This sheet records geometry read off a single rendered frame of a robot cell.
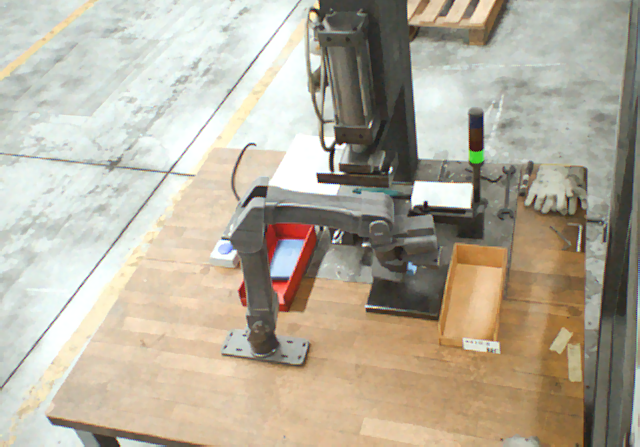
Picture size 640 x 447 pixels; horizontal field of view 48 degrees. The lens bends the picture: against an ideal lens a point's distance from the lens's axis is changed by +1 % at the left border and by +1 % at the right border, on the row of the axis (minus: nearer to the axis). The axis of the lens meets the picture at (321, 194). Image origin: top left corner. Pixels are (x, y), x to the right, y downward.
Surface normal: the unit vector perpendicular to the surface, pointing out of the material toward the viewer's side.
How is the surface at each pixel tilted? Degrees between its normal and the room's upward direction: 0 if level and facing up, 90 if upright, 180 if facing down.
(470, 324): 0
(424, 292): 0
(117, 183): 0
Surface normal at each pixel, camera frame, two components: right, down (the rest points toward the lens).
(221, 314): -0.14, -0.76
